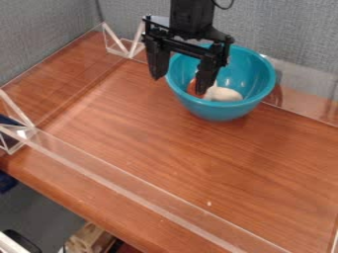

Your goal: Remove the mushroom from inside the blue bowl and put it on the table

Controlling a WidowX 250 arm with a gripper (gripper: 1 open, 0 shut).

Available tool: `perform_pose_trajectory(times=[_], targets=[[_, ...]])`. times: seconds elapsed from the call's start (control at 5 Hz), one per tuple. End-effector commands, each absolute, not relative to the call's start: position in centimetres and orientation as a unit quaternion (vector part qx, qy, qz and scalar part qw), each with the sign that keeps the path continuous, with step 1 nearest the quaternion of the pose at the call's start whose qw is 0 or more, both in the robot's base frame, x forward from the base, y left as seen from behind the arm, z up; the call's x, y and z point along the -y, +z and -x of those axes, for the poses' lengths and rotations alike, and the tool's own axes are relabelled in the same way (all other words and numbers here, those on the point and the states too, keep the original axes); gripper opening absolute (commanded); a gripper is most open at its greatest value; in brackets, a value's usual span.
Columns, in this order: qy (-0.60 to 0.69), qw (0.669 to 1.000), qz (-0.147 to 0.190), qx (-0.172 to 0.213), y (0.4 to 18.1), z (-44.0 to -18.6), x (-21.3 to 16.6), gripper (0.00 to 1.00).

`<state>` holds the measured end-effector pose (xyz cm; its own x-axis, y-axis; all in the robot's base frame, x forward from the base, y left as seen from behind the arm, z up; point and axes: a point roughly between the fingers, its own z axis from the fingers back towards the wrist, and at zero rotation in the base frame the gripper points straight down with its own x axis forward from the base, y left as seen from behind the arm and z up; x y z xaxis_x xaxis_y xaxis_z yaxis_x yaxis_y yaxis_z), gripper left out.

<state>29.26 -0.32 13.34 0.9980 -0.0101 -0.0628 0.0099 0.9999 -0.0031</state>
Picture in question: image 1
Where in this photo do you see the clear acrylic front barrier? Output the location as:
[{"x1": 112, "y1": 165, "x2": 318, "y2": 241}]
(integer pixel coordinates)
[{"x1": 0, "y1": 88, "x2": 291, "y2": 253}]

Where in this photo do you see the clear acrylic corner bracket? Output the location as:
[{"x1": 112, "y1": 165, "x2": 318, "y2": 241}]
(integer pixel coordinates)
[{"x1": 101, "y1": 23, "x2": 145, "y2": 59}]

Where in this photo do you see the black and white floor object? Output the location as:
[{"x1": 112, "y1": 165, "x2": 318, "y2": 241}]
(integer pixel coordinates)
[{"x1": 0, "y1": 229, "x2": 42, "y2": 253}]

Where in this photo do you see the blue plastic bowl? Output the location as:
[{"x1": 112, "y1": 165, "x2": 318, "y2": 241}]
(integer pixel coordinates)
[{"x1": 165, "y1": 45, "x2": 276, "y2": 122}]

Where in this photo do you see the blue clamp under table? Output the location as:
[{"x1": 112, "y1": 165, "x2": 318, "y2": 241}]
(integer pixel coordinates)
[{"x1": 0, "y1": 114, "x2": 22, "y2": 195}]

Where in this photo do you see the black cable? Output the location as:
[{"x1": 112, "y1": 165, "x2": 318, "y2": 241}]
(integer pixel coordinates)
[{"x1": 209, "y1": 0, "x2": 236, "y2": 11}]

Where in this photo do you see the red and white toy mushroom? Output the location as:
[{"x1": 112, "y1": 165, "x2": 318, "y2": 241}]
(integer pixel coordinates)
[{"x1": 185, "y1": 80, "x2": 243, "y2": 102}]

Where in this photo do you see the wooden block below table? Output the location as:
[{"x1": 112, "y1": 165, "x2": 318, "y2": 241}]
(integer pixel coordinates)
[{"x1": 65, "y1": 222, "x2": 116, "y2": 253}]

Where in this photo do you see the clear acrylic back barrier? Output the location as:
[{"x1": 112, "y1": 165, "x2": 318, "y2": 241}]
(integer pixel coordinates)
[{"x1": 131, "y1": 48, "x2": 338, "y2": 127}]

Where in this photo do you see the clear acrylic barrier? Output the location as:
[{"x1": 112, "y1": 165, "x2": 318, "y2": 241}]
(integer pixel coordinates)
[
  {"x1": 131, "y1": 48, "x2": 338, "y2": 127},
  {"x1": 0, "y1": 88, "x2": 291, "y2": 253}
]

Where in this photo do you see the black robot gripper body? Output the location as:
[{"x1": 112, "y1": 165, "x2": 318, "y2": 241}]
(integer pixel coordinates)
[{"x1": 143, "y1": 0, "x2": 233, "y2": 66}]

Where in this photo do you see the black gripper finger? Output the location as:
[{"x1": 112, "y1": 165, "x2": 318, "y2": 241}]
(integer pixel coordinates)
[
  {"x1": 195, "y1": 56, "x2": 219, "y2": 96},
  {"x1": 145, "y1": 38, "x2": 169, "y2": 80}
]

